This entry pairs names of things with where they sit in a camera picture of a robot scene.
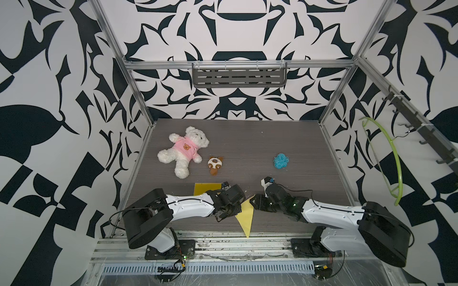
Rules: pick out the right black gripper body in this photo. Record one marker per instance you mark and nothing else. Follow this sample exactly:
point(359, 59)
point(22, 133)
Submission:
point(265, 204)

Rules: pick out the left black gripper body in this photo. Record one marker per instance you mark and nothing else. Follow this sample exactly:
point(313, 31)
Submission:
point(231, 210)

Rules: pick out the light yellow square paper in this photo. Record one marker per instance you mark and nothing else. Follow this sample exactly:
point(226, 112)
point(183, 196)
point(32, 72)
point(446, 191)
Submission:
point(245, 217)

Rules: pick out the dark yellow square paper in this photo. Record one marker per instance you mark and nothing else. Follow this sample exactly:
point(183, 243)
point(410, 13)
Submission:
point(201, 188)

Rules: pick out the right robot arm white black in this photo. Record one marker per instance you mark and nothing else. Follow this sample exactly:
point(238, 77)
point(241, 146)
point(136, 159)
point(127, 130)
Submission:
point(361, 229)

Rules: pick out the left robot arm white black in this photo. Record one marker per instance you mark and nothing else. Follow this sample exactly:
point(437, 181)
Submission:
point(146, 222)

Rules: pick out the turquoise yarn ball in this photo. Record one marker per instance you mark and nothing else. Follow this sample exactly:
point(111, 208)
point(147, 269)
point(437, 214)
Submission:
point(280, 161)

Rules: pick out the small brown white plush toy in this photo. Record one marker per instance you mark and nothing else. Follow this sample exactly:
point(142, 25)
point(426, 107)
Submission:
point(215, 164)

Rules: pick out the white teddy bear pink shirt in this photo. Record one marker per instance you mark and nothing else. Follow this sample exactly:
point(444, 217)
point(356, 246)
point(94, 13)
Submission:
point(185, 150)

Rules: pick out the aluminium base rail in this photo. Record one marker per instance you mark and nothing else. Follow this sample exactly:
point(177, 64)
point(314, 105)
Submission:
point(222, 246)

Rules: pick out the white perforated cable duct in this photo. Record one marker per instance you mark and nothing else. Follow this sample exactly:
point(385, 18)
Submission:
point(261, 267)

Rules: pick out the grey slotted wall shelf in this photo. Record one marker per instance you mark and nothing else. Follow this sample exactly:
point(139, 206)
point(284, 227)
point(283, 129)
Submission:
point(239, 75)

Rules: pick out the black wall hook rail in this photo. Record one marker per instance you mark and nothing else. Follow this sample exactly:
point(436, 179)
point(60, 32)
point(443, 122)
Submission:
point(430, 134)

